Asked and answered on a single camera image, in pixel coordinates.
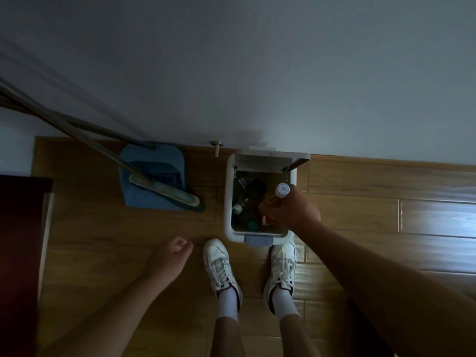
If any person's right forearm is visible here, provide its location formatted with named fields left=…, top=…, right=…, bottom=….
left=297, top=219, right=476, bottom=357

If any dark bottle with white cap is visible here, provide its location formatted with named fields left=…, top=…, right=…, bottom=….
left=232, top=178, right=268, bottom=216

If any broom with metal handle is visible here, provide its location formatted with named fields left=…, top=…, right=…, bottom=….
left=0, top=80, right=201, bottom=208

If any person's right leg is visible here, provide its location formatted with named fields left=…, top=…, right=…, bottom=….
left=278, top=313, right=323, bottom=357

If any dark red wooden furniture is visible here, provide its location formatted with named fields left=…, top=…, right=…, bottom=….
left=0, top=175, right=55, bottom=357

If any person's left white sock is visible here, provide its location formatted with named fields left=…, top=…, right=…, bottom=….
left=216, top=287, right=239, bottom=325

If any blue dustpan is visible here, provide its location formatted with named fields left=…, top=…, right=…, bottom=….
left=118, top=143, right=205, bottom=213

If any person's white sock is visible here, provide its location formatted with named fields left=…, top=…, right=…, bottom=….
left=216, top=287, right=239, bottom=325
left=271, top=287, right=300, bottom=322

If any person's leg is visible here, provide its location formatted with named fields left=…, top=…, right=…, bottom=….
left=278, top=313, right=323, bottom=357
left=214, top=316, right=246, bottom=357

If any white pedal trash bin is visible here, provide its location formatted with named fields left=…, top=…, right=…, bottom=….
left=223, top=148, right=311, bottom=246

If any person's left hand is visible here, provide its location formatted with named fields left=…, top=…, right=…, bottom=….
left=143, top=236, right=194, bottom=285

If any person's left white sneaker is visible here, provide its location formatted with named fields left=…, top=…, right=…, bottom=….
left=203, top=238, right=243, bottom=306

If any person's right white sock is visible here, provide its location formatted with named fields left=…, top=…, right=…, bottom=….
left=271, top=287, right=300, bottom=322

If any person's right white sneaker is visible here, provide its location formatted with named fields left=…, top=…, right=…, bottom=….
left=263, top=243, right=298, bottom=313

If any person's white sneaker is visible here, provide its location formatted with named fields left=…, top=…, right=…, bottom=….
left=263, top=243, right=298, bottom=313
left=203, top=238, right=243, bottom=306

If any person's left forearm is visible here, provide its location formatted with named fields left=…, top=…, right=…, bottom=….
left=36, top=273, right=165, bottom=357

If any amber bottle with white cap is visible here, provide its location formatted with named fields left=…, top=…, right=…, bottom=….
left=258, top=183, right=291, bottom=220

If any person's left leg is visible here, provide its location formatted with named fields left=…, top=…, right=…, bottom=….
left=214, top=316, right=246, bottom=357

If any person's right hand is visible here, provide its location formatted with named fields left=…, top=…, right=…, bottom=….
left=266, top=184, right=322, bottom=235

